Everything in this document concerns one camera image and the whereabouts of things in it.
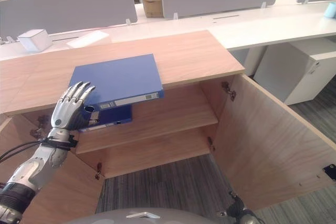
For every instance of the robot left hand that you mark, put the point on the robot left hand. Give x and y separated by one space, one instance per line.
64 111

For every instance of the blue binder with white label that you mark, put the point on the blue binder with white label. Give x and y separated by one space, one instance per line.
118 77

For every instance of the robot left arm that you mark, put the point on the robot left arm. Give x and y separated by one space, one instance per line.
42 158

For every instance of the metal cabinet hinge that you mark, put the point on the metal cabinet hinge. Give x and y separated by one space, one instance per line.
229 91
99 171
39 127
211 144

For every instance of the wooden cabinet shelf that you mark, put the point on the wooden cabinet shelf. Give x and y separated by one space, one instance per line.
168 127

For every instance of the wooden office cabinet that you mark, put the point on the wooden office cabinet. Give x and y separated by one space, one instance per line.
168 51

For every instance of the wooden cabinet door with latch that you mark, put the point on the wooden cabinet door with latch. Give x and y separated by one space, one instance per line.
270 140

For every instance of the white office desk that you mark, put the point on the white office desk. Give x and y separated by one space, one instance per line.
262 27

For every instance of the blue binder with finger hole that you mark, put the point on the blue binder with finger hole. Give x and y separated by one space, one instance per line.
115 116

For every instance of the white paper sheet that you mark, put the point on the white paper sheet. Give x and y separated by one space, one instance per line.
88 39

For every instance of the white open box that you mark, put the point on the white open box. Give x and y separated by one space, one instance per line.
34 40

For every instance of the robot grey torso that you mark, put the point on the robot grey torso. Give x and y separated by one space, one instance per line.
147 216

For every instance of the black door latch plate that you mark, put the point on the black door latch plate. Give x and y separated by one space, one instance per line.
330 171

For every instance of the light blue roll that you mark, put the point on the light blue roll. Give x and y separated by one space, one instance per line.
330 10

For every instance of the white pedestal cabinet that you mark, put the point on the white pedestal cabinet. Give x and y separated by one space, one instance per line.
296 74

